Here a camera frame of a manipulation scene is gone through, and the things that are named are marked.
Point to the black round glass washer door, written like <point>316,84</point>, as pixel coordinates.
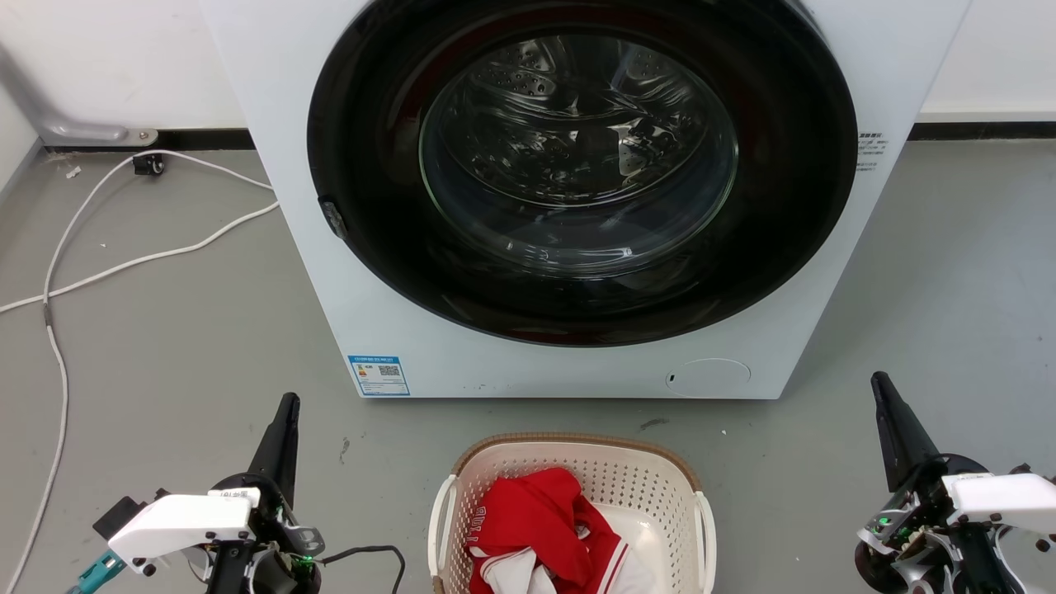
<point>371,206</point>

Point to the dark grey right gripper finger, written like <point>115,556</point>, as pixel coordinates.
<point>901,437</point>

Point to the blue energy label sticker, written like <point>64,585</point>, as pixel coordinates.
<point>379,375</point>

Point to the round white filter cover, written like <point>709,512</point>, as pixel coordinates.
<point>709,376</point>

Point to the grey printed text label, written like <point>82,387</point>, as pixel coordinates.
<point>869,151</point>

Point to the steel washer drum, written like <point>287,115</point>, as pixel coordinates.
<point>577,148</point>

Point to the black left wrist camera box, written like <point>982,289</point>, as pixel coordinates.
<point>124,513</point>

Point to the teal connector plug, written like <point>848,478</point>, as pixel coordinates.
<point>97,571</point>

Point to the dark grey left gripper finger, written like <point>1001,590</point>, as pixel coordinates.
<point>279,450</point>

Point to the white front-load washing machine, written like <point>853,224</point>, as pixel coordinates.
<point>297,99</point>

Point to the red garment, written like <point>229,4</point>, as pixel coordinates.
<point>536,516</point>

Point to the cream plastic laundry basket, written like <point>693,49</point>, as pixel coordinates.
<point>643,478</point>

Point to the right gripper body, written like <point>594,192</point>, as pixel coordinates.
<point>903,536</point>

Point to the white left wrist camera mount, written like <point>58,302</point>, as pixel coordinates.
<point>181,520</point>

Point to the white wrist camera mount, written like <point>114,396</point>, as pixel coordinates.
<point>181,520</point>
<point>1006,495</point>

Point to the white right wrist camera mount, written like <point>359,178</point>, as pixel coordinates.
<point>1006,495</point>

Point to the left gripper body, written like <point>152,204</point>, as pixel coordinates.
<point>285,544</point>

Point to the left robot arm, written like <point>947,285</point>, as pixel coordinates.
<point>229,573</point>

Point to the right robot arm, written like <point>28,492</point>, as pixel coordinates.
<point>986,565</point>

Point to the grey wall pipe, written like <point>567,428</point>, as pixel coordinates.
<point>74,130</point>

